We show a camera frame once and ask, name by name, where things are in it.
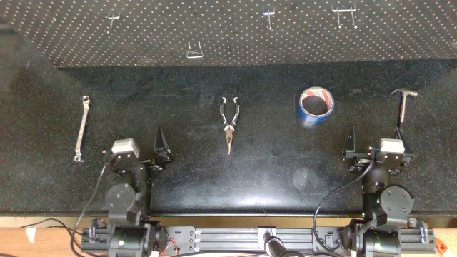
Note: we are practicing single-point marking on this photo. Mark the mounting rail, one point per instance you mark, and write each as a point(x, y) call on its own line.
point(221, 239)

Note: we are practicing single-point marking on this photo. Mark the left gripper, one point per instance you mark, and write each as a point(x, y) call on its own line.
point(123, 162)

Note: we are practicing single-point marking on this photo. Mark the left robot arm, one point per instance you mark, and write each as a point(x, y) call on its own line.
point(123, 200)

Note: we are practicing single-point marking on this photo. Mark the black and white pliers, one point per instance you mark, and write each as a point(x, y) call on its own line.
point(229, 135)

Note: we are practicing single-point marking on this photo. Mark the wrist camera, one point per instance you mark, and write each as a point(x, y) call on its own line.
point(125, 147)
point(391, 145)

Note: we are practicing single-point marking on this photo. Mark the roll of blue tape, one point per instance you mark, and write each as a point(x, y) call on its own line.
point(307, 115)

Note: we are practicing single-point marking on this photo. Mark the hammer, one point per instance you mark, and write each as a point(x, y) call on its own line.
point(403, 107)

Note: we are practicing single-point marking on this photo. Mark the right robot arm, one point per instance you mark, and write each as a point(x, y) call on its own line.
point(392, 203)

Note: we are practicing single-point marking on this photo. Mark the black pegboard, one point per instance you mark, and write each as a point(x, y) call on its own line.
point(250, 35)

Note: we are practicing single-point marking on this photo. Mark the wrench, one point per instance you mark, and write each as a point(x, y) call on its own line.
point(82, 126)

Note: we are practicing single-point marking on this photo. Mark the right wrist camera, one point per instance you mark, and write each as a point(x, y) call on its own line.
point(391, 145)

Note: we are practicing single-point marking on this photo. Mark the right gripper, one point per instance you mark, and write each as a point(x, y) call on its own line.
point(389, 161)

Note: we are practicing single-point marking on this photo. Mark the metal hook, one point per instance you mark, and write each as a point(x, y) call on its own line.
point(268, 14)
point(195, 56)
point(343, 10)
point(113, 16)

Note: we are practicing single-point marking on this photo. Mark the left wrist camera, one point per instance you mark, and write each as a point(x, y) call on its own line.
point(125, 147)

